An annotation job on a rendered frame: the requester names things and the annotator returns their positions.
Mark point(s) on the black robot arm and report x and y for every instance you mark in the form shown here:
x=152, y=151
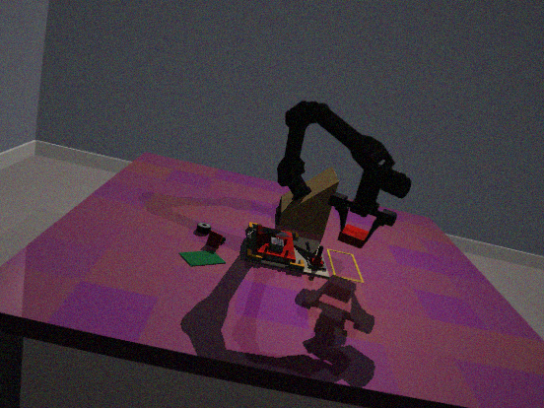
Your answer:
x=365, y=150

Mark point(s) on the flat green square pad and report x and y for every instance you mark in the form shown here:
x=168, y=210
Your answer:
x=197, y=258

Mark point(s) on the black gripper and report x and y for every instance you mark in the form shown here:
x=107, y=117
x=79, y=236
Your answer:
x=342, y=204

